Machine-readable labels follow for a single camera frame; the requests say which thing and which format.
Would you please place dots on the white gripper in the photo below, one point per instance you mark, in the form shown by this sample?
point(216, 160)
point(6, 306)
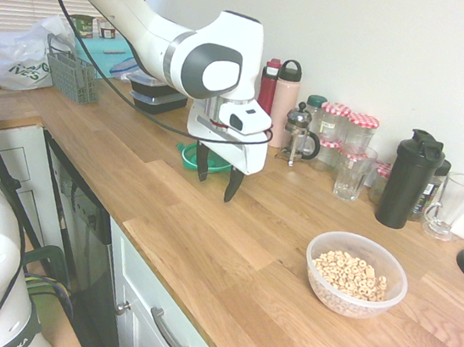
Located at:
point(227, 147)

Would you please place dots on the green plastic container lid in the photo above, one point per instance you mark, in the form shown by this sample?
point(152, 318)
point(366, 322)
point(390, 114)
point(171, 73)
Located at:
point(186, 161)

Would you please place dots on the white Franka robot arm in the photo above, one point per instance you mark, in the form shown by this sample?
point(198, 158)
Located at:
point(155, 39)

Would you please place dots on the glass jar red gingham lid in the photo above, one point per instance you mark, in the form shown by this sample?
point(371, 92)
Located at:
point(362, 131)
point(326, 156)
point(333, 122)
point(352, 155)
point(381, 180)

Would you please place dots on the glass jar green lid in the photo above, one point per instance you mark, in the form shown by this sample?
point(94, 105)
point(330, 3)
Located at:
point(316, 103)

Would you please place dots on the clear plastic food container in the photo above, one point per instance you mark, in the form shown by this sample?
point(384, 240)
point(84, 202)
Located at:
point(334, 242)

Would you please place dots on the glass french press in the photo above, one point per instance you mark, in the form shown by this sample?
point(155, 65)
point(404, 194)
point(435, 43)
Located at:
point(298, 126)

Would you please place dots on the red water bottle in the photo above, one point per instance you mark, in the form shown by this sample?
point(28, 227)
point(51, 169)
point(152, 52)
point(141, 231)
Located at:
point(266, 88)

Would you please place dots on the pink bottle black cap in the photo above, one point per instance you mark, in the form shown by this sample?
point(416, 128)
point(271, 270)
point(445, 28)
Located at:
point(286, 99)

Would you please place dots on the clear glass tumbler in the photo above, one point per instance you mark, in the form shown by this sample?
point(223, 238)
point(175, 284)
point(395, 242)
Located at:
point(348, 184)

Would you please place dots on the white kitchen cabinet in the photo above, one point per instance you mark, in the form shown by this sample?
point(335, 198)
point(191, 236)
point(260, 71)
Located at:
point(144, 290)

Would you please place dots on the blue zip bag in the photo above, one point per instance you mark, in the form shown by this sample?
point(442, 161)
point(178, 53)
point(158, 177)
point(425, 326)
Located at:
point(123, 70)

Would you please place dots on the black dishwasher front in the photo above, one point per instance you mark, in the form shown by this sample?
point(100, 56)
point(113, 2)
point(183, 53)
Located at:
point(89, 249)

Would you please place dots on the teal bread box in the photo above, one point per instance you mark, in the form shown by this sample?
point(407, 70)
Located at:
point(101, 58)

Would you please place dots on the small metal cabinet knob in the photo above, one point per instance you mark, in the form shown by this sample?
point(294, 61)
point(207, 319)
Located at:
point(123, 308)

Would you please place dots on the grey plastic cutlery basket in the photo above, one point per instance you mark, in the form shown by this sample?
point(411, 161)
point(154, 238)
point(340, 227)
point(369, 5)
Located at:
point(73, 77)

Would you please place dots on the brown yogurt cup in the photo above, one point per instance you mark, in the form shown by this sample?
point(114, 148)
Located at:
point(103, 29)

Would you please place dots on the black shaker bottle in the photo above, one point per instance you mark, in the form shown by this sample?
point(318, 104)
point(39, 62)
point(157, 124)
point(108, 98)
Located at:
point(406, 183)

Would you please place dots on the green yogurt cup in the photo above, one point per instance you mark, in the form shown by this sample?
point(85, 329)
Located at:
point(82, 26)

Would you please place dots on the white appliance panel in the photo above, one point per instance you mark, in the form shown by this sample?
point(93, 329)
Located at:
point(9, 140)

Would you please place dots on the dark spice bottle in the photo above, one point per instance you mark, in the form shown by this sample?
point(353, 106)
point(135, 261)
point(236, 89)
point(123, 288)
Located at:
point(430, 195)

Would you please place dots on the white plastic shopping bag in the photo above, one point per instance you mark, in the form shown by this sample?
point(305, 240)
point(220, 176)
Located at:
point(8, 54)

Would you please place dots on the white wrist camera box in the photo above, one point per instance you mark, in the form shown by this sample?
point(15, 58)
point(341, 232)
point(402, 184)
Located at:
point(243, 119)

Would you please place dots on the dark green frame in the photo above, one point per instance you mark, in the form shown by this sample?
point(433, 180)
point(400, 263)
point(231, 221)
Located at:
point(48, 254)

